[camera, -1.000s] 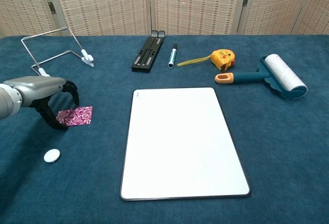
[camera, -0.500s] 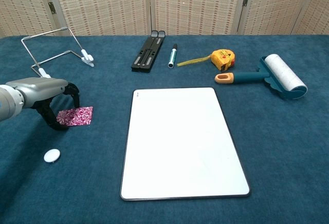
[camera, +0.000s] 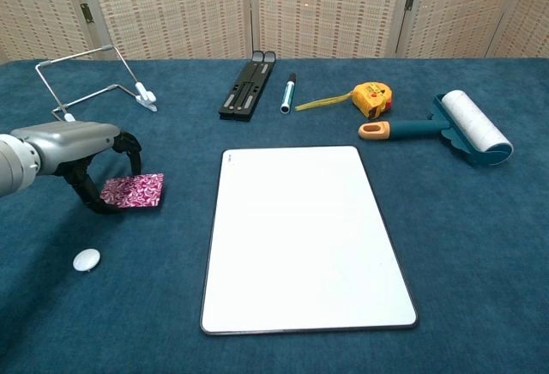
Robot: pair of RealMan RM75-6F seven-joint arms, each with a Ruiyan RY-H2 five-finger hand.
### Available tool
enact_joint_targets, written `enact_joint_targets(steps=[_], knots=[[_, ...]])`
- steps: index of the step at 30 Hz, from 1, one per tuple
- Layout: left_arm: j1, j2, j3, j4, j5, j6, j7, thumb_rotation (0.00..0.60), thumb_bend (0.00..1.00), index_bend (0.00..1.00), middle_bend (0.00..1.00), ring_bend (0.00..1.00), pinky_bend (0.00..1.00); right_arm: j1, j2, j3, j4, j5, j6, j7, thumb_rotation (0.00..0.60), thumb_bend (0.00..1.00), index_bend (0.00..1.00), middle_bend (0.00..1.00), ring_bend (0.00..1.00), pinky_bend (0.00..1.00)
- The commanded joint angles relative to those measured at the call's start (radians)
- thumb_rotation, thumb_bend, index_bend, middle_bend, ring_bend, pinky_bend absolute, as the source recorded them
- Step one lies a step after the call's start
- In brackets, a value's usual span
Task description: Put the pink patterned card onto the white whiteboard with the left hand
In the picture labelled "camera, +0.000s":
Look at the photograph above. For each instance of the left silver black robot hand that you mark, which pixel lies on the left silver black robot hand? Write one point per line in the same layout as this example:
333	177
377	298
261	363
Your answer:
73	142

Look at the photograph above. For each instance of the pink patterned card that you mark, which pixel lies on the pink patterned card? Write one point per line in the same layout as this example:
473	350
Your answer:
137	191

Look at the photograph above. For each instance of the white round magnet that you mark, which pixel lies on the white round magnet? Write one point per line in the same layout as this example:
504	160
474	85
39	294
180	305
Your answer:
86	259

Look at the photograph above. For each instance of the white magnetic board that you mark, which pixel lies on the white magnetic board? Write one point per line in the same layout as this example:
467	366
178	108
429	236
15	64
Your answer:
304	237

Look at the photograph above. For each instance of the black screen hinge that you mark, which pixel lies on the black screen hinge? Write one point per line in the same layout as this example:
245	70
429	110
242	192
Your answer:
87	13
410	0

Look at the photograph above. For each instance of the woven bamboo folding screen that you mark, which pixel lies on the woven bamboo folding screen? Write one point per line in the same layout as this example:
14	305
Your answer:
180	9

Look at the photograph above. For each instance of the black folding laptop stand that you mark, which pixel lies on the black folding laptop stand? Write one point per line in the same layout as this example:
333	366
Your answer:
246	91

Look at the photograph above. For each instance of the whiteboard marker black cap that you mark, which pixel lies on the whiteboard marker black cap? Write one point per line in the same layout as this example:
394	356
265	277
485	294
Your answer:
288	93

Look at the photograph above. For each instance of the yellow tape measure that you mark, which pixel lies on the yellow tape measure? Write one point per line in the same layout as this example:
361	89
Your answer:
373	97

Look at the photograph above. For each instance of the teal lint roller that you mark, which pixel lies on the teal lint roller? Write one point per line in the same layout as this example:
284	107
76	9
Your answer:
469	123

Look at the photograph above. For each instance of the blue felt table cloth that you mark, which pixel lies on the blue felt table cloth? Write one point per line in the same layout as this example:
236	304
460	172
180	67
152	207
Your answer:
463	241

